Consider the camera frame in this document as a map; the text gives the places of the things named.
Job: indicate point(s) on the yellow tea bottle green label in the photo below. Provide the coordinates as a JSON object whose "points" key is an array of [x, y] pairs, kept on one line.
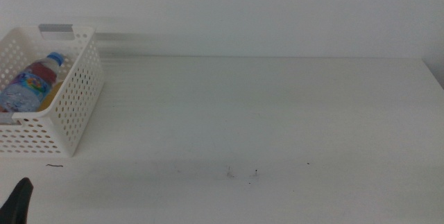
{"points": [[52, 97]]}

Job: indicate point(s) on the white perforated plastic basket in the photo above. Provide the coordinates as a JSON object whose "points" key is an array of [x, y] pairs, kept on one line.
{"points": [[79, 88]]}

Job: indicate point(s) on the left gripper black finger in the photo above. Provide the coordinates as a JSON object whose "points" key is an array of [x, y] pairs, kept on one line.
{"points": [[15, 205]]}

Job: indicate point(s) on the small water bottle blue cap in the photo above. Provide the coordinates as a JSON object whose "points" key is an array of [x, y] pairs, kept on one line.
{"points": [[24, 90]]}

